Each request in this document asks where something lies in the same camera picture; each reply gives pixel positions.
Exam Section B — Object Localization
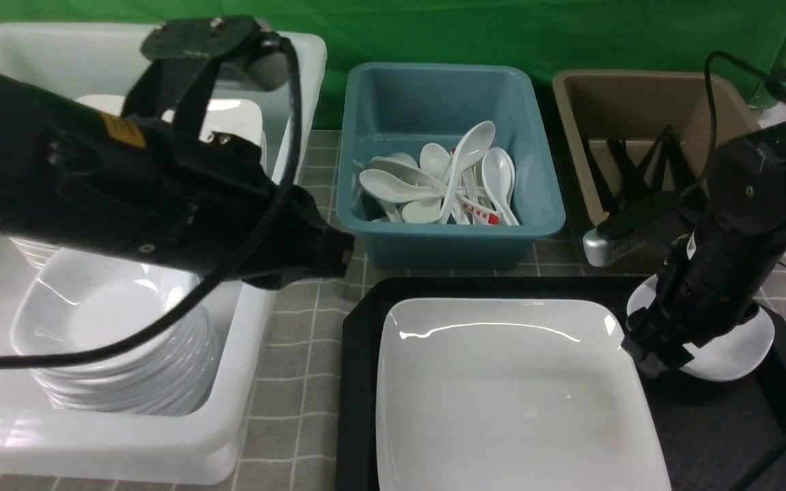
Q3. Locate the stack of white small bowls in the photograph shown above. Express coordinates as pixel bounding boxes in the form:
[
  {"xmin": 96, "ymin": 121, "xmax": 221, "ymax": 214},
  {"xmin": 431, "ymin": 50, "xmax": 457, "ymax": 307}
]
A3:
[{"xmin": 10, "ymin": 249, "xmax": 219, "ymax": 417}]

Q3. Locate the stack of white square plates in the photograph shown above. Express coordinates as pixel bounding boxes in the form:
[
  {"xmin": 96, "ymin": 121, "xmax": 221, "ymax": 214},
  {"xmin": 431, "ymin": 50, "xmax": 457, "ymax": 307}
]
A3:
[{"xmin": 10, "ymin": 94, "xmax": 268, "ymax": 270}]

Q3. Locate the large white plastic bin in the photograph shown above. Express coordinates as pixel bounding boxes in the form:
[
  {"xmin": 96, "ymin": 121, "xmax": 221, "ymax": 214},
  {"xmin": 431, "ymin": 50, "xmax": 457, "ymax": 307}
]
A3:
[{"xmin": 0, "ymin": 23, "xmax": 328, "ymax": 490}]

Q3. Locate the pile of black chopsticks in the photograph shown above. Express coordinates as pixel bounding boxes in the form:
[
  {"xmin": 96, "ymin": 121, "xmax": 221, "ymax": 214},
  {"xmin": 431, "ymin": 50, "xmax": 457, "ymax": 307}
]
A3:
[{"xmin": 581, "ymin": 125, "xmax": 697, "ymax": 218}]

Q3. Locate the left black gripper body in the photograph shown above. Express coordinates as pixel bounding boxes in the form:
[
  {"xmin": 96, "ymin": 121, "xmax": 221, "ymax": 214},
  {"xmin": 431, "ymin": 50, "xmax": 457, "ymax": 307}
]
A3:
[{"xmin": 45, "ymin": 113, "xmax": 355, "ymax": 291}]

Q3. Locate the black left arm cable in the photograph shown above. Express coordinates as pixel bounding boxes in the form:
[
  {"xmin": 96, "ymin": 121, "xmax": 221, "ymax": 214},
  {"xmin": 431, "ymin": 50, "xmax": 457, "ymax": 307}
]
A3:
[{"xmin": 0, "ymin": 38, "xmax": 305, "ymax": 372}]

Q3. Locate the large white rice plate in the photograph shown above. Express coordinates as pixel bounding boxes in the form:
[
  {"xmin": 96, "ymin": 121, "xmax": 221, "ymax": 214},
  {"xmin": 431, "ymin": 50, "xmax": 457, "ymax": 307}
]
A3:
[{"xmin": 375, "ymin": 298, "xmax": 671, "ymax": 490}]

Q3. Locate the small white dish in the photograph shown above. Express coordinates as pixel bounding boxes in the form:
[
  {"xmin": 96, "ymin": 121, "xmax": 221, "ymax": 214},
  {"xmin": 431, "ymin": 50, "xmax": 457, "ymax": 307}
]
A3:
[{"xmin": 626, "ymin": 276, "xmax": 776, "ymax": 382}]

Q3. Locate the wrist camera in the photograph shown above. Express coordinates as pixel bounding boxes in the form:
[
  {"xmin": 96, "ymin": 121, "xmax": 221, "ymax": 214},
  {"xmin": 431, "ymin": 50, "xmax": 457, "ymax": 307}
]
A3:
[
  {"xmin": 119, "ymin": 16, "xmax": 302, "ymax": 136},
  {"xmin": 583, "ymin": 191, "xmax": 701, "ymax": 268}
]

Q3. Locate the grey checkered tablecloth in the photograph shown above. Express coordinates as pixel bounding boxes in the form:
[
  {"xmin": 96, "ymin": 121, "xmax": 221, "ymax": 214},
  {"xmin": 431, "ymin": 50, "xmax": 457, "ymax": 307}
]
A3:
[{"xmin": 0, "ymin": 130, "xmax": 786, "ymax": 490}]

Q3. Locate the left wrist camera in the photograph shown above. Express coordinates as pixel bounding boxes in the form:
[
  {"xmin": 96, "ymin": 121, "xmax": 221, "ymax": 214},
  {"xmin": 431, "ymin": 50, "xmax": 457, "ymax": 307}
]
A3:
[{"xmin": 119, "ymin": 16, "xmax": 302, "ymax": 136}]

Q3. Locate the brown plastic bin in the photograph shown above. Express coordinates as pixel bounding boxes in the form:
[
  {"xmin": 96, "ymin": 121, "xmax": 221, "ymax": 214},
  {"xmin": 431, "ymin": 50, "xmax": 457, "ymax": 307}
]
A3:
[{"xmin": 552, "ymin": 70, "xmax": 762, "ymax": 273}]

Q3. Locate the pile of white spoons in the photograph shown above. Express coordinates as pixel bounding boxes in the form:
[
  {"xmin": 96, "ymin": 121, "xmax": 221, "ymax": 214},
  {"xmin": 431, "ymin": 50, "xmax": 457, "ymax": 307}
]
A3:
[{"xmin": 358, "ymin": 143, "xmax": 520, "ymax": 226}]

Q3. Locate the white ceramic soup spoon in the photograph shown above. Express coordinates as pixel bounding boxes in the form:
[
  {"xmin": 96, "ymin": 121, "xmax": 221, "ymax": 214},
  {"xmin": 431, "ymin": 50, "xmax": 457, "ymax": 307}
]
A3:
[{"xmin": 435, "ymin": 121, "xmax": 496, "ymax": 224}]

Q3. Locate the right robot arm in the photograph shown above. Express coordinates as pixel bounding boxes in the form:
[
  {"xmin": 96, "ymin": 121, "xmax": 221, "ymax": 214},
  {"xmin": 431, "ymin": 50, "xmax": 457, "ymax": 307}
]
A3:
[{"xmin": 622, "ymin": 70, "xmax": 786, "ymax": 377}]

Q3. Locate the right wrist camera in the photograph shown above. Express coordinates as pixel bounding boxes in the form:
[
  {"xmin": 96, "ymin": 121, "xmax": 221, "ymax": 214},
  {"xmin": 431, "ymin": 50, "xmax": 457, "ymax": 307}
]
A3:
[{"xmin": 583, "ymin": 191, "xmax": 701, "ymax": 268}]

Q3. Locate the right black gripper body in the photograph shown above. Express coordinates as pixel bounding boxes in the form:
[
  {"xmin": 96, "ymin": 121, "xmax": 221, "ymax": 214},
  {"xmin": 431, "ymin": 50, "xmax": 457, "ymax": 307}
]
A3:
[{"xmin": 622, "ymin": 237, "xmax": 755, "ymax": 366}]

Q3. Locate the black serving tray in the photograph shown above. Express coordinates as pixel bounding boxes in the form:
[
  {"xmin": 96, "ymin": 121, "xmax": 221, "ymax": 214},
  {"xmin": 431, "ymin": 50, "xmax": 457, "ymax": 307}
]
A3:
[{"xmin": 336, "ymin": 276, "xmax": 786, "ymax": 490}]

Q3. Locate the teal plastic bin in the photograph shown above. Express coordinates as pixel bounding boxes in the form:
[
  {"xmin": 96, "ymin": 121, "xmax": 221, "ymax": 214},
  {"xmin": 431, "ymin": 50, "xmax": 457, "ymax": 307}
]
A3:
[{"xmin": 336, "ymin": 63, "xmax": 566, "ymax": 270}]

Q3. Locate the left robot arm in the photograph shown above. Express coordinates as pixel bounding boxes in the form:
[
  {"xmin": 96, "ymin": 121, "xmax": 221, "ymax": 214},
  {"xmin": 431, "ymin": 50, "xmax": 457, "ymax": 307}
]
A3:
[{"xmin": 0, "ymin": 54, "xmax": 353, "ymax": 290}]

